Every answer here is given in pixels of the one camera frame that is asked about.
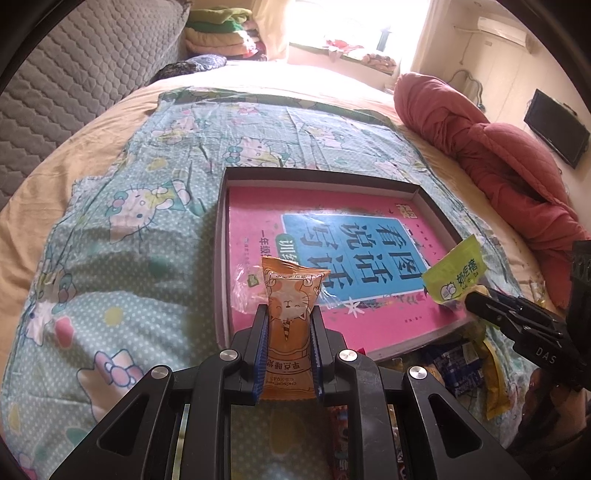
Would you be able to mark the orange cat snack packet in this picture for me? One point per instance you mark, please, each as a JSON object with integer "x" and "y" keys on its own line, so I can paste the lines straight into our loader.
{"x": 288, "y": 364}

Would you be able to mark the yellow snack packet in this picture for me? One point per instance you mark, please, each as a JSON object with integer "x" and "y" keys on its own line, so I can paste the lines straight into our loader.
{"x": 498, "y": 399}

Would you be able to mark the small candy on bedsheet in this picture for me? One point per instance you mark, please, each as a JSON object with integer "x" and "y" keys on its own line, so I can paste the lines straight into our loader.
{"x": 538, "y": 292}

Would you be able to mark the stack of folded clothes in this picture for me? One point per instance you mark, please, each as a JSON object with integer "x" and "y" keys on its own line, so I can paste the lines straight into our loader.
{"x": 229, "y": 32}

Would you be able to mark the blue cookie packet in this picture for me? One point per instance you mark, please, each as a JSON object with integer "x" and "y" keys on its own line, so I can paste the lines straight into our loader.
{"x": 458, "y": 364}

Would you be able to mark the clear red candy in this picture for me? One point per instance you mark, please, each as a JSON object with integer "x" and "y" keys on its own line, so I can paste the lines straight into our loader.
{"x": 249, "y": 295}

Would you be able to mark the green snack packet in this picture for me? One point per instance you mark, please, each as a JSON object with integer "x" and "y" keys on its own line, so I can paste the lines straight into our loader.
{"x": 456, "y": 273}

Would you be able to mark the red cartoon snack packet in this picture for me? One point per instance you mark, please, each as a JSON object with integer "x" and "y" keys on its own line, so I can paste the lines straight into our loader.
{"x": 340, "y": 442}

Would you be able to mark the cream curtain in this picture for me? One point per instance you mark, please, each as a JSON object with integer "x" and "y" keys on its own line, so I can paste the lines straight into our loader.
{"x": 271, "y": 18}

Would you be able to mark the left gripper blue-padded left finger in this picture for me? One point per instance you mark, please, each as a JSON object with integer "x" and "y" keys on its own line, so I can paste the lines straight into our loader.
{"x": 176, "y": 421}

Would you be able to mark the Hello Kitty teal blanket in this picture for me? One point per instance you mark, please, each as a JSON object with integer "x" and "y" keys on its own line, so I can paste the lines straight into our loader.
{"x": 126, "y": 272}

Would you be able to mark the dark shallow cardboard tray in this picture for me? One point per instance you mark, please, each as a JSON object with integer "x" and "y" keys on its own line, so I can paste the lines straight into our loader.
{"x": 323, "y": 258}

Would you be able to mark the white air conditioner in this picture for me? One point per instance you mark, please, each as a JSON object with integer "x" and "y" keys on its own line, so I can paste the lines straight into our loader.
{"x": 505, "y": 31}

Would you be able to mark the dark patterned pillow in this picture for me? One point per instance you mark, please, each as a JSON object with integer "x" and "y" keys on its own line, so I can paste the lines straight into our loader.
{"x": 195, "y": 64}

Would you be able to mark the grey quilted headboard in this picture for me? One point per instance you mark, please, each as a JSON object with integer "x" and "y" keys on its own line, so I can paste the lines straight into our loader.
{"x": 97, "y": 55}

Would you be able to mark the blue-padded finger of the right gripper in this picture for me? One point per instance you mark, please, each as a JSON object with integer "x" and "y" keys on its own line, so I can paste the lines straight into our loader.
{"x": 515, "y": 316}
{"x": 517, "y": 295}

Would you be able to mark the person's right hand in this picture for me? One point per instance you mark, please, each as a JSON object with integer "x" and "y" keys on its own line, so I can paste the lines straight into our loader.
{"x": 555, "y": 417}

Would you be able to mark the black flat television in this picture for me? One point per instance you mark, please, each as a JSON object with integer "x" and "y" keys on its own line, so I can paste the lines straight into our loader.
{"x": 558, "y": 126}

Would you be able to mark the red quilted comforter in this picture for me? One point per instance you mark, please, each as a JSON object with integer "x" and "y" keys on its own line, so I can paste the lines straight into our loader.
{"x": 517, "y": 173}

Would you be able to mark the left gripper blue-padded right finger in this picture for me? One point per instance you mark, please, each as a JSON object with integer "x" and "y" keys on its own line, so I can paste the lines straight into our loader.
{"x": 402, "y": 424}

